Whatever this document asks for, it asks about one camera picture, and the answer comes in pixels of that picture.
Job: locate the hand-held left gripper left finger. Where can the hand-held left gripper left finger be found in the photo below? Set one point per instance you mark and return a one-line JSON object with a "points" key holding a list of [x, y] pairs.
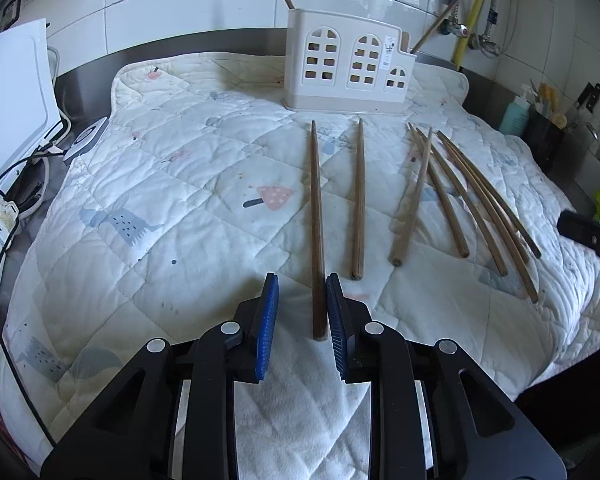
{"points": [[267, 325]]}

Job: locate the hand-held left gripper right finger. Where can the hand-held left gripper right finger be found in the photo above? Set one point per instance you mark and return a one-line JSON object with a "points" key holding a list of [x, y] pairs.
{"points": [[336, 330]]}

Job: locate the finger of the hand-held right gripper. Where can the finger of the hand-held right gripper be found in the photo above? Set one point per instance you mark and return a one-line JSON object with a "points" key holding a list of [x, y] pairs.
{"points": [[587, 232]]}

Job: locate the group of wooden chopsticks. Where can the group of wooden chopsticks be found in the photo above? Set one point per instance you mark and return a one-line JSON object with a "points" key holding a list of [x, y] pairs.
{"points": [[500, 225]]}

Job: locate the dark brown wooden chopstick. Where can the dark brown wooden chopstick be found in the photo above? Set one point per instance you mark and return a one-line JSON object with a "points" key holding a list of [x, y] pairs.
{"points": [[317, 220], [358, 200]]}

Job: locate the white house-shaped chopstick holder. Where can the white house-shaped chopstick holder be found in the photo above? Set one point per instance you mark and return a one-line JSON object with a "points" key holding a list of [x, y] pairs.
{"points": [[345, 75]]}

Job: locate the black utensil container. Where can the black utensil container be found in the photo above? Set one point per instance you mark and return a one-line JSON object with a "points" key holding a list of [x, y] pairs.
{"points": [[545, 140]]}

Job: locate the teal plastic bottle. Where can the teal plastic bottle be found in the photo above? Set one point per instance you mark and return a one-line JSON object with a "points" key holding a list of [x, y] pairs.
{"points": [[515, 117]]}

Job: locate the white quilted printed mat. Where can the white quilted printed mat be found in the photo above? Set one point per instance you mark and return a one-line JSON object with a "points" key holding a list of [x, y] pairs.
{"points": [[180, 200]]}

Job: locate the metal pipe valve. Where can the metal pipe valve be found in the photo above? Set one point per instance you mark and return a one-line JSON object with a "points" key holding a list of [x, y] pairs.
{"points": [[455, 27], [486, 45]]}

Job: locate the small white grey device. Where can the small white grey device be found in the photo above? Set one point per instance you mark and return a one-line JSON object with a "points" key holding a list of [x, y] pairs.
{"points": [[86, 139]]}

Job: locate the white cutting board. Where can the white cutting board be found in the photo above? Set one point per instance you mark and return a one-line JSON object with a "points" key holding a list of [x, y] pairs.
{"points": [[10, 105]]}

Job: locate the black wall outlet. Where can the black wall outlet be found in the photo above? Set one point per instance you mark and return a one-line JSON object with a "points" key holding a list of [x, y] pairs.
{"points": [[11, 12]]}

